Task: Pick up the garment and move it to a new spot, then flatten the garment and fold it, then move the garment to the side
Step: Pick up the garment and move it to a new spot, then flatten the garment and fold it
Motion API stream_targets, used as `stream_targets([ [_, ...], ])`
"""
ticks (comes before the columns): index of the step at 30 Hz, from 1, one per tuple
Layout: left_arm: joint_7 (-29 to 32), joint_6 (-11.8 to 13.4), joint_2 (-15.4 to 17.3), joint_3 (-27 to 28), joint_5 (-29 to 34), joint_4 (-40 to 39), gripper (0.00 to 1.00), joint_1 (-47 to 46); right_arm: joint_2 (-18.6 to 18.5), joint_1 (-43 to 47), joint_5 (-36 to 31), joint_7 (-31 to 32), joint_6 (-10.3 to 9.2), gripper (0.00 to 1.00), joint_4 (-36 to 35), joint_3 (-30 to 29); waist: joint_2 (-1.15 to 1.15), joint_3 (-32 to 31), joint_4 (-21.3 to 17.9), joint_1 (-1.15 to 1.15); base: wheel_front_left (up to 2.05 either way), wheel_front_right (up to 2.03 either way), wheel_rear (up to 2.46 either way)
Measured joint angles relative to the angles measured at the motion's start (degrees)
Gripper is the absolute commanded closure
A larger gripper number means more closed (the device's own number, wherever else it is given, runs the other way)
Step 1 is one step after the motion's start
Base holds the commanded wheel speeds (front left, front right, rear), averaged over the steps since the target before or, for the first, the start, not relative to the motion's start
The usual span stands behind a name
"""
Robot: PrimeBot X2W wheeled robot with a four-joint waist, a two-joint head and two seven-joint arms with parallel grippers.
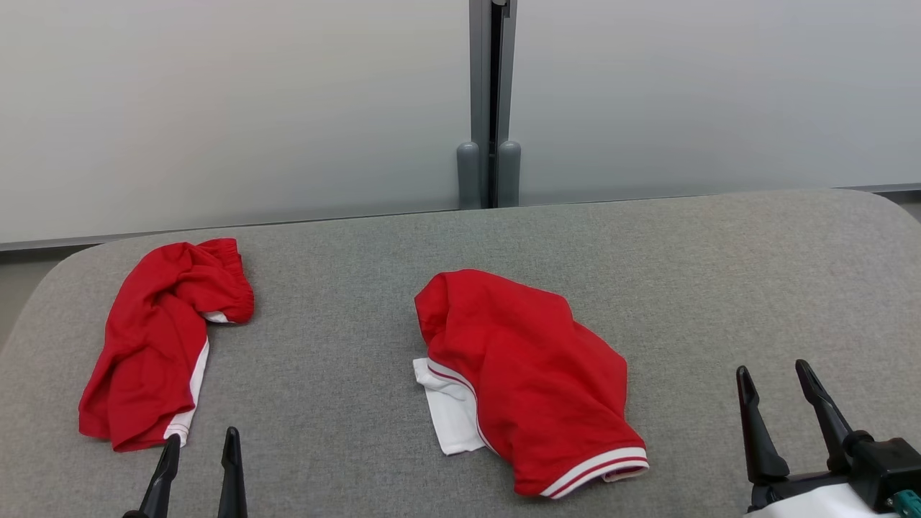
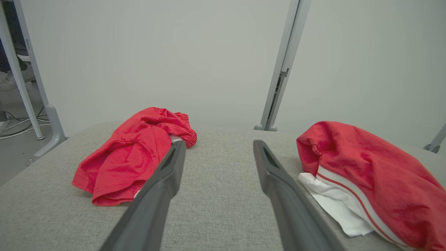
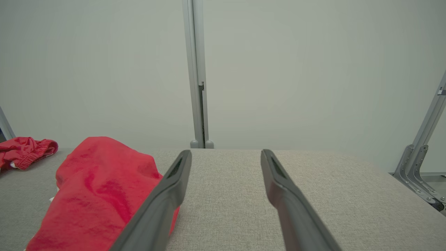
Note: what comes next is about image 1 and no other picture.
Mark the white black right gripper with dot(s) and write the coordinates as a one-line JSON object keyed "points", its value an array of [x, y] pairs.
{"points": [[813, 500]]}

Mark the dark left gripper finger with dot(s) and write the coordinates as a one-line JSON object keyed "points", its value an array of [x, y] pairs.
{"points": [[232, 475], [162, 482]]}

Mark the red shorts with white stripes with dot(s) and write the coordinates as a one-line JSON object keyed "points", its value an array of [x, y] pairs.
{"points": [[155, 338]]}

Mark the red and white shirt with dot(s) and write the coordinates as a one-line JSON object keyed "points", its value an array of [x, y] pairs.
{"points": [[532, 367]]}

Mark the grey fabric sofa seat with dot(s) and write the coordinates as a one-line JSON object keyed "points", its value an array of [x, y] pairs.
{"points": [[360, 302]]}

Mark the grey cylindrical post foot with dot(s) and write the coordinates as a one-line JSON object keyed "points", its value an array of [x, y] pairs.
{"points": [[468, 176], [509, 175]]}

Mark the grey metal partition post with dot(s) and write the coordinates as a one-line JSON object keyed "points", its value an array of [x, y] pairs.
{"points": [[481, 72]]}

